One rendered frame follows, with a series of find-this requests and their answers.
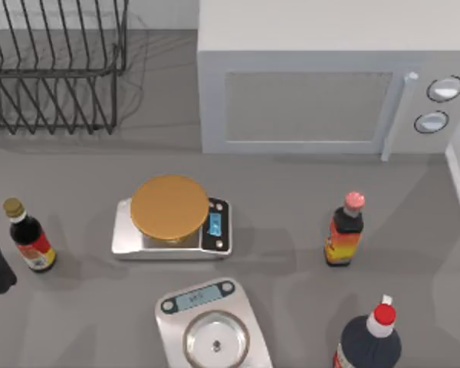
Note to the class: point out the pale microwave oven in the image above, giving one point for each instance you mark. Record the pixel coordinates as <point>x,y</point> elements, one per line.
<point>291,46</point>

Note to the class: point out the large dark bottle red cap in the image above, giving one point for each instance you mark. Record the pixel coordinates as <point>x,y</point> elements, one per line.
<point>368,341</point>

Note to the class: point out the silver scale with golden plate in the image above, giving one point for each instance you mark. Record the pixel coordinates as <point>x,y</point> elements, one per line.
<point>168,214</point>

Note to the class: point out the small white microwave knob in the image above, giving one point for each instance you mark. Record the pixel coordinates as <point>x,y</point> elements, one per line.
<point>430,122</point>

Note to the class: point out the large white microwave knob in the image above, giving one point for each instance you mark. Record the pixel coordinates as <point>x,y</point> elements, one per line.
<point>444,89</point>

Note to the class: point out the silver scale with steel bowl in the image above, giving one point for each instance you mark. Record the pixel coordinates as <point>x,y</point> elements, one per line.
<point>214,329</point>

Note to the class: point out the dark bottle with pink cap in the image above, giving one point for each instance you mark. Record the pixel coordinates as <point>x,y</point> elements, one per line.
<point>345,234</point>

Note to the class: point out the dark bottle with gold cap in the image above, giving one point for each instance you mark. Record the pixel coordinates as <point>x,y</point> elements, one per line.
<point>30,241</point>

